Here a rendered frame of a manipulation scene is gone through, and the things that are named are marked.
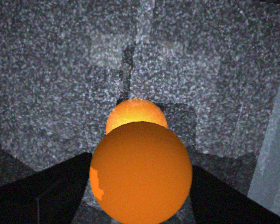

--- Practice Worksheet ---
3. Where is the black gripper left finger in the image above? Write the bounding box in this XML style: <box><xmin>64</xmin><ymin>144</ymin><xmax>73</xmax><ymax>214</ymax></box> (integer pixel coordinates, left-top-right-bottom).
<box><xmin>0</xmin><ymin>152</ymin><xmax>92</xmax><ymax>224</ymax></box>

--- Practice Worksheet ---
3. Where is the clear l-shaped low wall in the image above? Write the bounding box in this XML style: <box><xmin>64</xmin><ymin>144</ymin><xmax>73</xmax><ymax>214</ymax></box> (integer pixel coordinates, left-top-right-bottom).
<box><xmin>247</xmin><ymin>84</ymin><xmax>280</xmax><ymax>216</ymax></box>

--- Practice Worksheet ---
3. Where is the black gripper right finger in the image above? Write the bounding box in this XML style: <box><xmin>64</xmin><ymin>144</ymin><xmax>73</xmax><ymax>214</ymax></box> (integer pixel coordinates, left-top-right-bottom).
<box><xmin>190</xmin><ymin>166</ymin><xmax>280</xmax><ymax>224</ymax></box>

